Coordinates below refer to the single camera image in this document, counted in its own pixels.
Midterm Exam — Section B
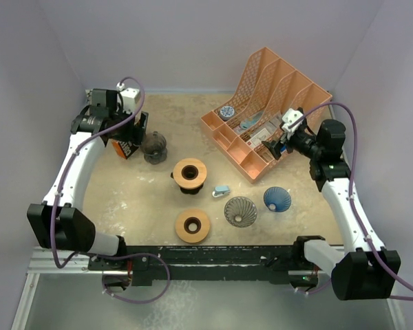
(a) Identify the orange coffee filter bag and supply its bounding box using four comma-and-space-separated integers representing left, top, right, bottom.
111, 140, 139, 160

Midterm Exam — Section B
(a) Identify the wooden ring dripper stand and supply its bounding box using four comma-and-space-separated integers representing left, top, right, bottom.
172, 158, 207, 190

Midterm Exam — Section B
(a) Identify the grey ribbed glass dripper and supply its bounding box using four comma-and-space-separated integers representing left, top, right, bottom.
224, 196, 257, 228

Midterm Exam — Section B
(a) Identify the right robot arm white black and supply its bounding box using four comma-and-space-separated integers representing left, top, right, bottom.
264, 118, 401, 300

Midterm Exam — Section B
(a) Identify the blue ribbed dripper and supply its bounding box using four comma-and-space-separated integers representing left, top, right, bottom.
263, 186, 292, 212

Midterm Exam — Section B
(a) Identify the white stapler box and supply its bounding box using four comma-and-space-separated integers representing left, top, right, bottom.
247, 127, 272, 149

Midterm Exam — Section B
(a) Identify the light blue scissors pack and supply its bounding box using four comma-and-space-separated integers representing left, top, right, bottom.
240, 111, 263, 130

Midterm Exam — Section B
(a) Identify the peach plastic desk organizer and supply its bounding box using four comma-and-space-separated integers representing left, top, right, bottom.
200, 47, 332, 184

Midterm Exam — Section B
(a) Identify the small blue stapler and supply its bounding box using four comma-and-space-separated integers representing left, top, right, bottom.
212, 186, 231, 198

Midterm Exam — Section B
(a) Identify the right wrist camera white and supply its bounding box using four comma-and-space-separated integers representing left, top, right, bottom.
281, 107, 305, 133

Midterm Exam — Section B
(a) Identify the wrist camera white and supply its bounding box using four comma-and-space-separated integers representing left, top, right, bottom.
116, 82, 141, 114
281, 107, 305, 133

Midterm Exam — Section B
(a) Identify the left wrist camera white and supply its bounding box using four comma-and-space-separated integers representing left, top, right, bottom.
116, 82, 141, 114

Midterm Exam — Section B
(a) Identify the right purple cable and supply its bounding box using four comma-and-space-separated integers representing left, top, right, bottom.
293, 102, 413, 303

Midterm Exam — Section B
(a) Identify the purple cable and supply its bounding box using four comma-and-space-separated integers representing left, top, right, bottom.
293, 102, 413, 303
51, 76, 171, 305

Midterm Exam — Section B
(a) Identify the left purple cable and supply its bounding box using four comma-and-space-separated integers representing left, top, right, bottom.
51, 76, 171, 305

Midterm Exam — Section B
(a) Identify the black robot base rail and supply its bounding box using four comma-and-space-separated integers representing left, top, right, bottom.
89, 245, 322, 288

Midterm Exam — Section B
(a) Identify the aluminium frame rail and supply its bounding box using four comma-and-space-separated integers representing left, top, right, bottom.
10, 89, 131, 330

